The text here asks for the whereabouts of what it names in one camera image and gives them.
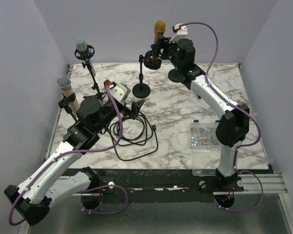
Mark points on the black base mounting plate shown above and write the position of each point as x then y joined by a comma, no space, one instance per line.
117,194

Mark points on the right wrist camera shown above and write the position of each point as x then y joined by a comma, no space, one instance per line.
180,31

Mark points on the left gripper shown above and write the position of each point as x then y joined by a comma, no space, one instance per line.
135,108

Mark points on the gold microphone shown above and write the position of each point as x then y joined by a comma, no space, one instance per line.
159,30

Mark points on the black clip microphone stand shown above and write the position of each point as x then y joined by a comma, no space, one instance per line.
175,76

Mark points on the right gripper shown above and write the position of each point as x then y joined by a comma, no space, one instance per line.
164,42

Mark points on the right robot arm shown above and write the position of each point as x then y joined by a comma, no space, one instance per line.
234,121

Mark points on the black round base stand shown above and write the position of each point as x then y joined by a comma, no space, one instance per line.
66,103

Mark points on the black tripod shock mount stand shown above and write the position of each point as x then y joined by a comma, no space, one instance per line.
99,95

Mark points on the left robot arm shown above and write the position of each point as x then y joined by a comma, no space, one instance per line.
34,197

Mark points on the clear plastic screw box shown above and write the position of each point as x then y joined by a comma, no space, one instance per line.
208,155

